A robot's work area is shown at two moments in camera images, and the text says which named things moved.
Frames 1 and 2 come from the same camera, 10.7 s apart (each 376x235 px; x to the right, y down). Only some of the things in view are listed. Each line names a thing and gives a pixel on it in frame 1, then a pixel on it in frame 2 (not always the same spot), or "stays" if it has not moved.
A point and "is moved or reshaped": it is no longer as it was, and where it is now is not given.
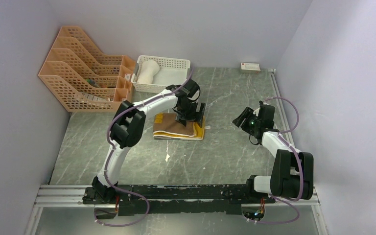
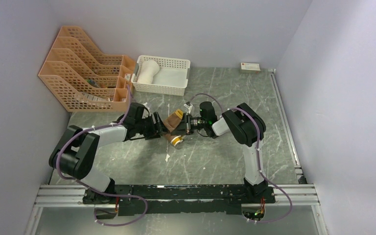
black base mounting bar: x=174 y=199 stays
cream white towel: x=149 y=68 stays
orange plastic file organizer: x=82 y=79 stays
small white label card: x=250 y=68 stays
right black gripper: x=246 y=114 -> x=181 y=129
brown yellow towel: x=167 y=126 is moved or reshaped
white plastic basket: x=154 y=74 stays
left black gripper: x=199 y=117 -> x=153 y=133
